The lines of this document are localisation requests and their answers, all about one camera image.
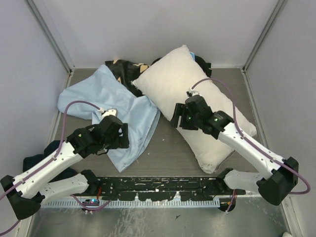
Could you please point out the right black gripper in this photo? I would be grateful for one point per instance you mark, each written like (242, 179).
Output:
(181, 109)

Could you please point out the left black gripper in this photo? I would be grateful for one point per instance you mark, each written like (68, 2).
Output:
(122, 141)

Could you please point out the light blue pillowcase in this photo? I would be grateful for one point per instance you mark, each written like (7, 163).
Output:
(102, 90)

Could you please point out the white pillow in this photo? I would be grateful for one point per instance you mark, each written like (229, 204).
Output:
(166, 83)

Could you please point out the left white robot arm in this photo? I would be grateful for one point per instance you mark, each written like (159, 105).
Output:
(30, 190)

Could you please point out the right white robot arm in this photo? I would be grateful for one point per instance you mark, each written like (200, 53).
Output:
(275, 177)

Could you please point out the dark navy cloth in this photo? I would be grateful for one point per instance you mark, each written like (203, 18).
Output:
(30, 162)

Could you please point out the black floral patterned cloth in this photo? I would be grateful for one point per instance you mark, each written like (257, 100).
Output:
(126, 71)

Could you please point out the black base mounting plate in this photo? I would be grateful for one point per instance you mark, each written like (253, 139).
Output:
(159, 188)

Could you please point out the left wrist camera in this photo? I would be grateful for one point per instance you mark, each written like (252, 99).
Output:
(109, 112)

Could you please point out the white slotted cable duct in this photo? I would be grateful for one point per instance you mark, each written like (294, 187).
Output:
(71, 203)

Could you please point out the left aluminium frame post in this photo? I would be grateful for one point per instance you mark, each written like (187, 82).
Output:
(46, 28)

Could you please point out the aluminium frame post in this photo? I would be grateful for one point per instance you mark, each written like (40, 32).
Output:
(277, 10)
(46, 28)

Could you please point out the right aluminium frame post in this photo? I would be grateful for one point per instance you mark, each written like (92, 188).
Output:
(277, 10)

